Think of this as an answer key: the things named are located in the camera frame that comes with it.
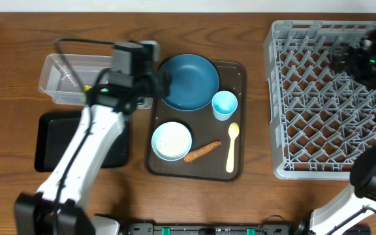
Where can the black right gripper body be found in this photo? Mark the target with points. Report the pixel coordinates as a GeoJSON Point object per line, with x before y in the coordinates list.
{"type": "Point", "coordinates": [367, 69]}

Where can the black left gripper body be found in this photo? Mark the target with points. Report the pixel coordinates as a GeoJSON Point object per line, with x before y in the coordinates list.
{"type": "Point", "coordinates": [155, 87]}

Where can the light blue cup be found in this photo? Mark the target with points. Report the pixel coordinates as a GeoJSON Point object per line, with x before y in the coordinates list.
{"type": "Point", "coordinates": [224, 104]}

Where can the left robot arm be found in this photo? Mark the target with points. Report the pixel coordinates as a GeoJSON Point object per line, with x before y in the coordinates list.
{"type": "Point", "coordinates": [58, 206]}

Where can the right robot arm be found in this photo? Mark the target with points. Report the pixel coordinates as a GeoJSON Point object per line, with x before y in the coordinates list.
{"type": "Point", "coordinates": [358, 200]}

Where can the grey dishwasher rack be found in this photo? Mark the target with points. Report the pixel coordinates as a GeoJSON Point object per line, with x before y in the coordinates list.
{"type": "Point", "coordinates": [321, 120]}

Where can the green yellow snack wrapper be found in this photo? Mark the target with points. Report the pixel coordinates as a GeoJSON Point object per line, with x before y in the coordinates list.
{"type": "Point", "coordinates": [86, 89]}

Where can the dark blue plate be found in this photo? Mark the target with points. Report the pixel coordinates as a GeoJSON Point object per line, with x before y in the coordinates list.
{"type": "Point", "coordinates": [195, 81]}

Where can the light blue bowl with rice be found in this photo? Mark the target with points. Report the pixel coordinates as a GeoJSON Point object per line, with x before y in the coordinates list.
{"type": "Point", "coordinates": [171, 141]}

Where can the orange carrot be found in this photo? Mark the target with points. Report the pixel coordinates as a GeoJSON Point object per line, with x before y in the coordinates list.
{"type": "Point", "coordinates": [192, 155]}

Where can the dark brown serving tray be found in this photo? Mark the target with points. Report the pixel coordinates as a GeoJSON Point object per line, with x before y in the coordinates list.
{"type": "Point", "coordinates": [205, 129]}

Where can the pale yellow spoon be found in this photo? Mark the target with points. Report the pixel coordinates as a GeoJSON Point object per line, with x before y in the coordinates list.
{"type": "Point", "coordinates": [233, 132]}

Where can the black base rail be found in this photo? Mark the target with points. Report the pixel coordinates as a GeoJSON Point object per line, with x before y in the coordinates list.
{"type": "Point", "coordinates": [207, 229]}

